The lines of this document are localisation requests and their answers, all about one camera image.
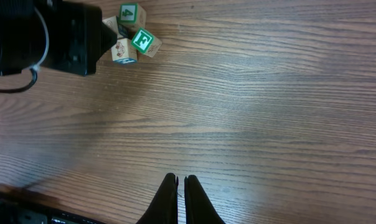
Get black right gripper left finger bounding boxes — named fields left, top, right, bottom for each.
left=136, top=173, right=179, bottom=224

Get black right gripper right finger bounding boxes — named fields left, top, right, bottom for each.
left=184, top=175, right=225, bottom=224

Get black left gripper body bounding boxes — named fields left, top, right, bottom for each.
left=35, top=0, right=117, bottom=77

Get white block snail picture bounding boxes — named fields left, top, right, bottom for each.
left=102, top=16, right=129, bottom=39

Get white block blue side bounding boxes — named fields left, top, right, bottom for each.
left=111, top=38, right=138, bottom=64

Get green block number four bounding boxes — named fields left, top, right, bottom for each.
left=118, top=3, right=147, bottom=31

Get green block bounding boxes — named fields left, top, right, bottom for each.
left=131, top=27, right=162, bottom=57

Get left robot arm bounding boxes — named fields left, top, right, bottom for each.
left=0, top=1, right=117, bottom=76

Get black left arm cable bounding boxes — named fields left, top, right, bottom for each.
left=0, top=67, right=39, bottom=95

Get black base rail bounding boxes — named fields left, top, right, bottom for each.
left=0, top=192, right=105, bottom=224

